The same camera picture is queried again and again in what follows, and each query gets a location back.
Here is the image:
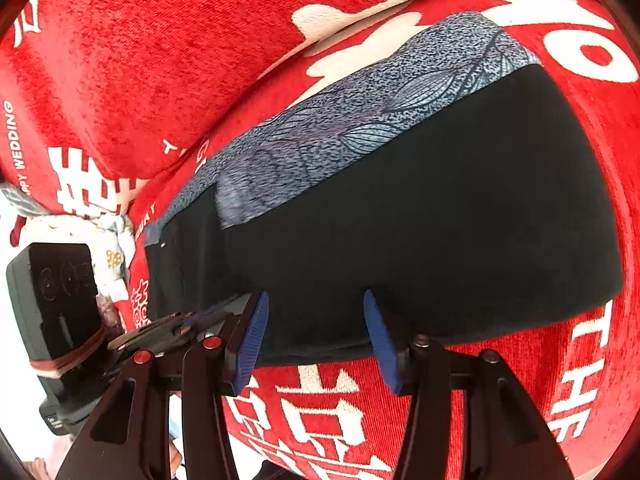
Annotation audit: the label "black pants with patterned stripe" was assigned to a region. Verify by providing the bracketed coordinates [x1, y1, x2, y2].
[145, 12, 624, 366]

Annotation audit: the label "red wedding blanket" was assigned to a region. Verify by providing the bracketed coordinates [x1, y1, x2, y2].
[1, 0, 639, 479]

